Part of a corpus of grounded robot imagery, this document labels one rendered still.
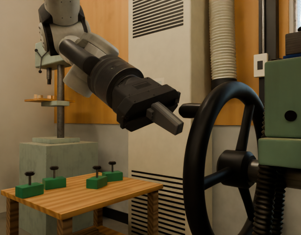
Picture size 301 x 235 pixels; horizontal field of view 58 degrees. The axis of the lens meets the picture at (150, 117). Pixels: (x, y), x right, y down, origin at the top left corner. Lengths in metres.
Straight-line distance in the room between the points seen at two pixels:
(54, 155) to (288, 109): 1.97
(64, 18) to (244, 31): 1.31
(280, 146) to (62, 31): 0.63
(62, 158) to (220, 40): 1.42
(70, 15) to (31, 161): 1.71
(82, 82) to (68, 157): 1.71
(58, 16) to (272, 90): 0.59
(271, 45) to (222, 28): 0.29
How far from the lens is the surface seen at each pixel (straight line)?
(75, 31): 0.80
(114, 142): 2.49
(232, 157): 0.46
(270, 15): 1.78
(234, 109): 1.82
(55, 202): 1.33
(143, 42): 1.92
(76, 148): 2.28
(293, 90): 0.34
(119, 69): 0.48
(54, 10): 0.78
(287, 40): 0.40
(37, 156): 2.26
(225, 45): 1.72
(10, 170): 3.08
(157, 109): 0.43
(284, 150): 0.32
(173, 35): 1.77
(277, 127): 0.34
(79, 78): 0.56
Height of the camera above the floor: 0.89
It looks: 1 degrees up
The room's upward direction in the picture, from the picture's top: straight up
